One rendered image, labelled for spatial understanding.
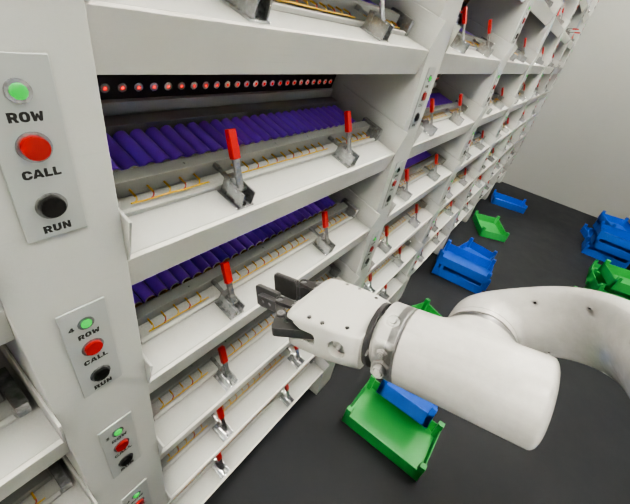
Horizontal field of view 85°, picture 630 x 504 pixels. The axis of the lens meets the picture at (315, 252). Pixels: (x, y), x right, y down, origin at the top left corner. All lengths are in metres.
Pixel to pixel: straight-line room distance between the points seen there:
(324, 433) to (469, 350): 1.04
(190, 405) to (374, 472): 0.79
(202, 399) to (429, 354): 0.48
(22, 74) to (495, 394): 0.40
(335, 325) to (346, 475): 0.97
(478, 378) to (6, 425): 0.47
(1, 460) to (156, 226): 0.28
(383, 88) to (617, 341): 0.62
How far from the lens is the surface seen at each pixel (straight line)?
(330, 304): 0.40
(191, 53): 0.34
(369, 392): 1.47
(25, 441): 0.51
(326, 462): 1.31
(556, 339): 0.42
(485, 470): 1.53
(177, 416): 0.71
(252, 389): 0.95
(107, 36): 0.31
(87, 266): 0.35
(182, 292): 0.56
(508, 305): 0.42
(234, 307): 0.58
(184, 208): 0.43
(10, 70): 0.28
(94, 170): 0.31
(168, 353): 0.53
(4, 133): 0.29
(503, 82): 2.16
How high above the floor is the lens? 1.18
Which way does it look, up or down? 35 degrees down
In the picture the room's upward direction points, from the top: 13 degrees clockwise
